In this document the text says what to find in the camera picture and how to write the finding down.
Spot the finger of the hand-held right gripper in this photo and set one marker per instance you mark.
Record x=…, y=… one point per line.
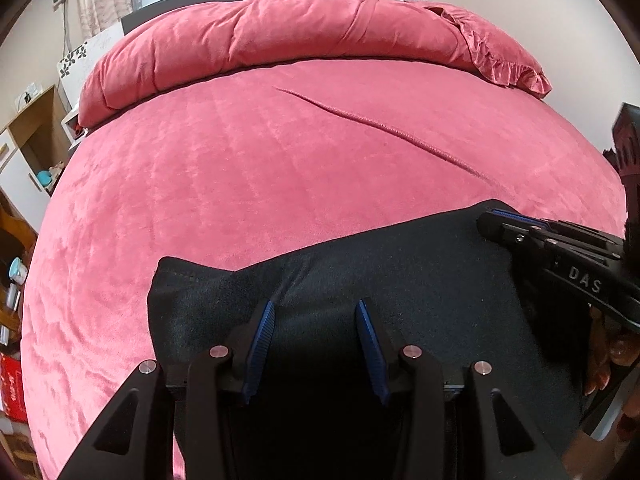
x=497, y=232
x=515, y=216

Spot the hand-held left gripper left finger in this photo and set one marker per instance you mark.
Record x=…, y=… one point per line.
x=262, y=345

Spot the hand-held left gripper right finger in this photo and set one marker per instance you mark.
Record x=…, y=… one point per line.
x=370, y=350

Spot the black pants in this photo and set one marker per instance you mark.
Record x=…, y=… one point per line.
x=350, y=270

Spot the person's right hand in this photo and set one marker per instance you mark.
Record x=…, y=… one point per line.
x=600, y=360

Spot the dark wooden furniture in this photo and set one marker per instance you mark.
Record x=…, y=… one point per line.
x=625, y=140

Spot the pink bed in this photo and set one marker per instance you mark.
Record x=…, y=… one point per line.
x=250, y=160

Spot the red cardboard box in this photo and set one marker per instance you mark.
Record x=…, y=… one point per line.
x=12, y=385

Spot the teal and white jar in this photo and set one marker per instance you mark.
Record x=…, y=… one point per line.
x=17, y=270

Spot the small teal toy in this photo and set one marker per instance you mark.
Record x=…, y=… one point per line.
x=45, y=179

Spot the wooden table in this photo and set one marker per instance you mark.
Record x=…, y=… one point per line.
x=12, y=230

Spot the pink folded duvet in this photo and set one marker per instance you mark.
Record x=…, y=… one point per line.
x=300, y=25

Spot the white cabinet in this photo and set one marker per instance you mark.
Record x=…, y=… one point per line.
x=22, y=170

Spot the grey headboard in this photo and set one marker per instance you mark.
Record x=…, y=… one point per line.
x=150, y=7

